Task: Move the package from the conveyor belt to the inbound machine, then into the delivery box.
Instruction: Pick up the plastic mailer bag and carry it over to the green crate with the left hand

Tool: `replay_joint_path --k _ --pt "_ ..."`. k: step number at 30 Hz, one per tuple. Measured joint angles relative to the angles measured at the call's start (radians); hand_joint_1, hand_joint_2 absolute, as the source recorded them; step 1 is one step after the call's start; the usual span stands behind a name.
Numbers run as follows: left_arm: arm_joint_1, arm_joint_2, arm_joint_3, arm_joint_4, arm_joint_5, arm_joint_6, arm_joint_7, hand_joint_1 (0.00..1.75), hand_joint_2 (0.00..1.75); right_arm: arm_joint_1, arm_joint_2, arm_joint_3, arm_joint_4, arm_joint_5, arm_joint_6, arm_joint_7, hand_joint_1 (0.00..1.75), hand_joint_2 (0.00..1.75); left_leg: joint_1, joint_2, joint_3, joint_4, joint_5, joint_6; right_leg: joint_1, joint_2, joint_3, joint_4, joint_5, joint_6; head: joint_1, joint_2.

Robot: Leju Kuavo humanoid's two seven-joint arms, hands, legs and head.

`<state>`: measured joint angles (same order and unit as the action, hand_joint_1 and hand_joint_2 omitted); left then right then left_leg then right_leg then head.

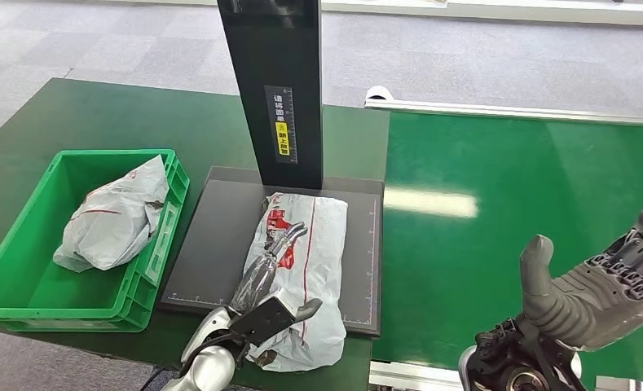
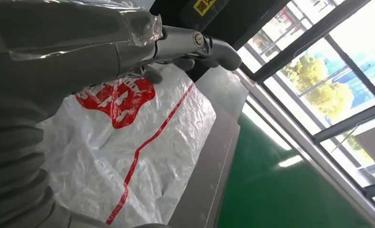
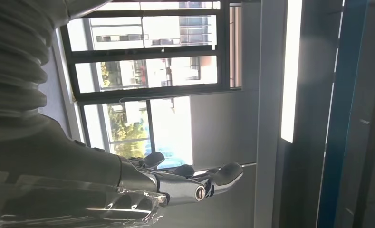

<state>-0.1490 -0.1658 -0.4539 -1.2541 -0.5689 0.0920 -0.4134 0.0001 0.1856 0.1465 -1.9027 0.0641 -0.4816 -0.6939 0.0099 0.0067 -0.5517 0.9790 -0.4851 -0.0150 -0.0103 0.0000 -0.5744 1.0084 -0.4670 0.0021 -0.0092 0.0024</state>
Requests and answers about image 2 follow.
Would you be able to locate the white mailer package red print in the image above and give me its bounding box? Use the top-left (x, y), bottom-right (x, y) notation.
top-left (36, 63), bottom-right (217, 228)

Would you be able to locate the black inbound scanner machine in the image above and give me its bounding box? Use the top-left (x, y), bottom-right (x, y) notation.
top-left (149, 0), bottom-right (290, 228)

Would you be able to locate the black yellow label sticker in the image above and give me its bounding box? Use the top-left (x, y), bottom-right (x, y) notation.
top-left (192, 0), bottom-right (218, 17)

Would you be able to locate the beige board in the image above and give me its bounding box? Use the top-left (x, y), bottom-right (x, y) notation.
top-left (354, 123), bottom-right (375, 177)

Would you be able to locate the dark window frame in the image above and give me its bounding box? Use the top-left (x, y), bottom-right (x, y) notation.
top-left (237, 0), bottom-right (375, 215)

